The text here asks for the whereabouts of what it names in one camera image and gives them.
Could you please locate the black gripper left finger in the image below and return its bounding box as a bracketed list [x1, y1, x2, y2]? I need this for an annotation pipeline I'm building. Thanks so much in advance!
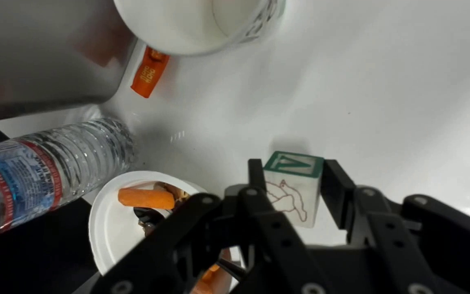
[90, 159, 328, 294]

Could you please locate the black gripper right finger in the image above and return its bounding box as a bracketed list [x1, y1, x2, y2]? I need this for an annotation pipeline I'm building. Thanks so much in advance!
[318, 161, 470, 294]

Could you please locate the small wooden letter block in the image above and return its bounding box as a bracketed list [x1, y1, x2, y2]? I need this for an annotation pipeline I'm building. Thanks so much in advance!
[265, 151, 323, 229]

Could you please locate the white bowl with food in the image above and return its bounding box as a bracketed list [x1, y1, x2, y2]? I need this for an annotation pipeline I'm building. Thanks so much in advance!
[88, 172, 234, 294]

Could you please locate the orange sweetener packet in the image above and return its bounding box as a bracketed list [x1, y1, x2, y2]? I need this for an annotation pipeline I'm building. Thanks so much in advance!
[131, 48, 170, 99]

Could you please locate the patterned paper cup left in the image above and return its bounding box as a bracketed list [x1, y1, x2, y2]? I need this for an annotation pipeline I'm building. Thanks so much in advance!
[113, 0, 286, 56]

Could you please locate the clear plastic water bottle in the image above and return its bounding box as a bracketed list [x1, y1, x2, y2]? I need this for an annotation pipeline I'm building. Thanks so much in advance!
[0, 118, 137, 234]

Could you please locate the silver metal appliance box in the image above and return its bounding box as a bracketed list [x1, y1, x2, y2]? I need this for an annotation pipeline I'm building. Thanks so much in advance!
[0, 0, 136, 120]

